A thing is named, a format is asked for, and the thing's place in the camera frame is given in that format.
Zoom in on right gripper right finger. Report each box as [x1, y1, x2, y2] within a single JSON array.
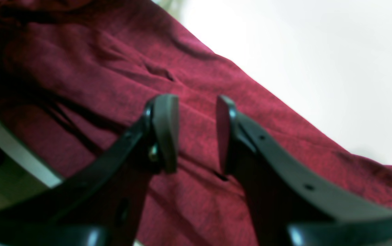
[[216, 95, 392, 246]]

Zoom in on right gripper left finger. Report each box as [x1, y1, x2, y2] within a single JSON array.
[[0, 94, 179, 246]]

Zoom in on dark red t-shirt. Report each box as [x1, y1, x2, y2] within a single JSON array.
[[0, 0, 392, 246]]

